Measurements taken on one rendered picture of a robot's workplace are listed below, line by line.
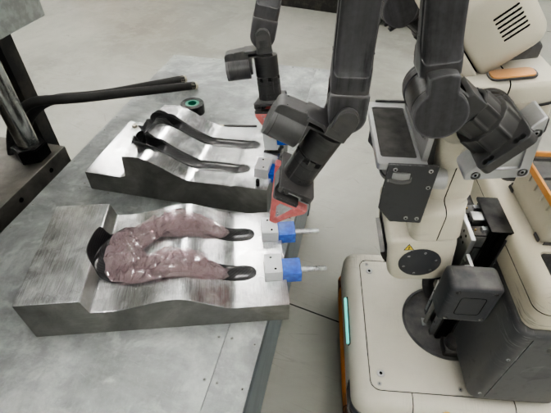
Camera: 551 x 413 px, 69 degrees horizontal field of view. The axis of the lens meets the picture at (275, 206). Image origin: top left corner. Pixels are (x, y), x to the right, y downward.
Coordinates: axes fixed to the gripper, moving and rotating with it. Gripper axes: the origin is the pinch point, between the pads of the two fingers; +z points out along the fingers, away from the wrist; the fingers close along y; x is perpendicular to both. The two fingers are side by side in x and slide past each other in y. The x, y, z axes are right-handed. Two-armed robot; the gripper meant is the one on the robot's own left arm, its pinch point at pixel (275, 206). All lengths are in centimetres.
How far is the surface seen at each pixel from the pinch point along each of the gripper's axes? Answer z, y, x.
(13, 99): 34, -39, -66
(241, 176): 13.9, -21.5, -4.1
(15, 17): 27, -67, -79
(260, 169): 9.4, -21.3, -1.0
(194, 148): 19.9, -32.2, -16.8
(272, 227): 10.6, -5.2, 4.2
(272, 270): 10.3, 6.8, 4.9
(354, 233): 74, -86, 76
